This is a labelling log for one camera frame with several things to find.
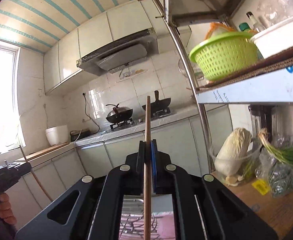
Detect black wok with lid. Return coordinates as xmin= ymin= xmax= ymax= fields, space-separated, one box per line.
xmin=105 ymin=103 xmax=134 ymax=124

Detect brown wooden chopstick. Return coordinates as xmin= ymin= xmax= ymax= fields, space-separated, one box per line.
xmin=144 ymin=95 xmax=152 ymax=240

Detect small black appliance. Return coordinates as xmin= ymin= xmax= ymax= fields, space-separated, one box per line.
xmin=70 ymin=129 xmax=91 ymax=142

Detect bagged green vegetables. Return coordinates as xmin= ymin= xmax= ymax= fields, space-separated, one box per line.
xmin=259 ymin=135 xmax=293 ymax=198

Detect window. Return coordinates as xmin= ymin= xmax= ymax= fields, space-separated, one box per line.
xmin=0 ymin=37 xmax=21 ymax=155

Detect glass bowl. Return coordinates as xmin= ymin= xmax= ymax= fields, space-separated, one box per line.
xmin=209 ymin=137 xmax=262 ymax=183

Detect black power cable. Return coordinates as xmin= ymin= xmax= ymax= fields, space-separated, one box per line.
xmin=82 ymin=92 xmax=100 ymax=133

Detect black blender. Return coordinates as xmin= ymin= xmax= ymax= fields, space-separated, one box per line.
xmin=248 ymin=105 xmax=277 ymax=140

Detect gas stove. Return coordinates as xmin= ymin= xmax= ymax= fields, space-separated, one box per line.
xmin=109 ymin=107 xmax=174 ymax=130

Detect metal shelf rack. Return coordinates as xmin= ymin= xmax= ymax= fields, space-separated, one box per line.
xmin=142 ymin=0 xmax=293 ymax=180

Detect metal skimmer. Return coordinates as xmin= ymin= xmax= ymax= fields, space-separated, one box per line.
xmin=178 ymin=57 xmax=204 ymax=80

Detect white plastic tub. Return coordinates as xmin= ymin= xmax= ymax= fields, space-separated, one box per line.
xmin=249 ymin=14 xmax=293 ymax=59

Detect orange mesh bag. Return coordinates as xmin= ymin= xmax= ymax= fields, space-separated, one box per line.
xmin=206 ymin=22 xmax=237 ymax=40

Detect range hood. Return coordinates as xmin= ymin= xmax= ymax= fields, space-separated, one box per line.
xmin=77 ymin=29 xmax=159 ymax=77

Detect white upper kitchen cabinets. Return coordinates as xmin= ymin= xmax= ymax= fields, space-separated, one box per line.
xmin=44 ymin=0 xmax=163 ymax=95

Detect clear plastic bag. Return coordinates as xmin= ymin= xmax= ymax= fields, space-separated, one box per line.
xmin=259 ymin=0 xmax=293 ymax=28

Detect napa cabbage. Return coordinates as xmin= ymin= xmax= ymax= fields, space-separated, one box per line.
xmin=214 ymin=127 xmax=252 ymax=176

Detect tan wooden chopstick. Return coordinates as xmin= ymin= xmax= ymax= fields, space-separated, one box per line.
xmin=20 ymin=144 xmax=53 ymax=202

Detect garlic cloves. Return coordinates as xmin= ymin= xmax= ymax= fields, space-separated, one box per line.
xmin=225 ymin=175 xmax=245 ymax=187

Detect wooden cutting board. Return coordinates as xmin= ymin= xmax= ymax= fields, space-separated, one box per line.
xmin=15 ymin=142 xmax=71 ymax=162

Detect green onions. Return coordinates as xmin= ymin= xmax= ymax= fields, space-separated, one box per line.
xmin=258 ymin=129 xmax=293 ymax=170

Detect glass wall shelf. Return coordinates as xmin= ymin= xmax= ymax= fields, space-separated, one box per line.
xmin=116 ymin=68 xmax=147 ymax=83

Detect flat cardboard sheet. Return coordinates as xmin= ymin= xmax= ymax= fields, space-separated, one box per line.
xmin=211 ymin=172 xmax=293 ymax=238

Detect white power cable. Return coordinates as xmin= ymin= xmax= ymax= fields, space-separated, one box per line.
xmin=74 ymin=129 xmax=82 ymax=155

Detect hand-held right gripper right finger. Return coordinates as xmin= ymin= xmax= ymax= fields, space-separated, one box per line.
xmin=150 ymin=140 xmax=279 ymax=240

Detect white rice cooker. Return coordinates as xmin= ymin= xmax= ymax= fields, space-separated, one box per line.
xmin=46 ymin=126 xmax=69 ymax=146

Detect grey lower kitchen cabinets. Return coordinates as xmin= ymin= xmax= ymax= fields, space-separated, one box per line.
xmin=2 ymin=104 xmax=234 ymax=230

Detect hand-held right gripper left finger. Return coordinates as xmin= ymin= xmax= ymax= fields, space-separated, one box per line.
xmin=14 ymin=140 xmax=147 ymax=240

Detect green plastic basket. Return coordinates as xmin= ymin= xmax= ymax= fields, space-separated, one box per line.
xmin=189 ymin=32 xmax=258 ymax=81

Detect pink wire utensil holder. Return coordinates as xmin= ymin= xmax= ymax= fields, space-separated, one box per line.
xmin=120 ymin=211 xmax=175 ymax=240

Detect dark capped glass bottle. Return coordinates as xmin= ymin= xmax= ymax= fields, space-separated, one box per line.
xmin=246 ymin=12 xmax=266 ymax=32

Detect person's left hand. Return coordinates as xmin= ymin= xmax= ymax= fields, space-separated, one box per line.
xmin=0 ymin=192 xmax=17 ymax=225

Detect cardboard shelf liner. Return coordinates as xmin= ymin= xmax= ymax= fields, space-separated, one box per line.
xmin=196 ymin=52 xmax=293 ymax=90

